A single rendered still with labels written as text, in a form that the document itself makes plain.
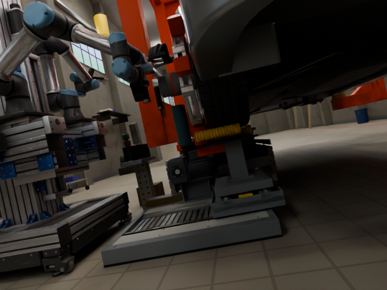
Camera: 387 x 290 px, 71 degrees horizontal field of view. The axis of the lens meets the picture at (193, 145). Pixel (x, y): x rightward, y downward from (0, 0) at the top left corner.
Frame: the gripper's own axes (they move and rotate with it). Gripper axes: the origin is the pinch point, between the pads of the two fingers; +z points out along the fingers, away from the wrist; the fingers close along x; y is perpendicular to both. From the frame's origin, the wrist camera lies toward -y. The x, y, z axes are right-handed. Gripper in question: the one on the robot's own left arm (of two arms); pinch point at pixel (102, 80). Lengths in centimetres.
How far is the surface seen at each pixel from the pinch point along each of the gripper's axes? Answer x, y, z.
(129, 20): 52, -34, -25
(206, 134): 122, 57, -67
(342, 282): 178, 101, -120
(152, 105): 65, 32, -23
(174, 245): 113, 105, -99
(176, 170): 88, 80, -40
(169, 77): 101, 22, -64
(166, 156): -279, 134, 625
